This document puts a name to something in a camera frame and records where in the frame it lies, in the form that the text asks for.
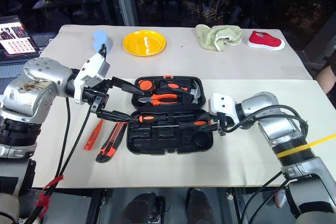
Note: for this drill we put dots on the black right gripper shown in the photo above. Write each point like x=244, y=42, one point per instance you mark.
x=223, y=124

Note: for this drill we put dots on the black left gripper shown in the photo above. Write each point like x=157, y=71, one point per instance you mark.
x=97, y=98

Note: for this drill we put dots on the orange black utility knife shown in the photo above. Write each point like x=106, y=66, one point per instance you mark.
x=111, y=142

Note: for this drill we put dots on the orange voltage tester pen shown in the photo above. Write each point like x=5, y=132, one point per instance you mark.
x=94, y=134

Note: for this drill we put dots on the black plastic tool case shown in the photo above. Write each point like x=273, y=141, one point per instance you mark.
x=168, y=140

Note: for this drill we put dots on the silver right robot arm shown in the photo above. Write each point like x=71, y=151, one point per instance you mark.
x=278, y=124

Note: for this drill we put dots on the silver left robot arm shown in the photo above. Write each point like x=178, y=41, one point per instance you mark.
x=39, y=87

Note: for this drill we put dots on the orange black tape measure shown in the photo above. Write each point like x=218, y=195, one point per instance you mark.
x=145, y=85

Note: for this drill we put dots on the black orange claw hammer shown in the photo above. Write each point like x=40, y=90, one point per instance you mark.
x=181, y=89

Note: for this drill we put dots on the yellow plastic plate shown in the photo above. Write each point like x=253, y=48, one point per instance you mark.
x=144, y=43

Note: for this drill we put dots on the blue foam block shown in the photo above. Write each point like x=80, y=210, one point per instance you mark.
x=101, y=40

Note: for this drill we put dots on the dark rounded shape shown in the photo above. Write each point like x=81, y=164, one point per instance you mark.
x=200, y=205
x=143, y=208

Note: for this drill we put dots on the green white towel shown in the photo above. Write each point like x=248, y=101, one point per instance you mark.
x=218, y=37

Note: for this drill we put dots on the red child shoe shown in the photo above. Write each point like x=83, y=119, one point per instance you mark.
x=265, y=41

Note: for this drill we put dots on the red tape wrap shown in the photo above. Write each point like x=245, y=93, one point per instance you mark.
x=48, y=195

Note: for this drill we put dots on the open laptop computer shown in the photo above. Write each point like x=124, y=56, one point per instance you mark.
x=15, y=43

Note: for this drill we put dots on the person at table edge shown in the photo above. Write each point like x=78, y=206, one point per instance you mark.
x=328, y=77

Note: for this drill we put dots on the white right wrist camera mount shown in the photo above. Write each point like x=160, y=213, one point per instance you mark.
x=221, y=103

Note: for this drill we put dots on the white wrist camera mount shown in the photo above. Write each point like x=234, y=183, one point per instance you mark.
x=90, y=73
x=221, y=103

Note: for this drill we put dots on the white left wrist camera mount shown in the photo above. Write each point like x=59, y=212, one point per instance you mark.
x=90, y=73

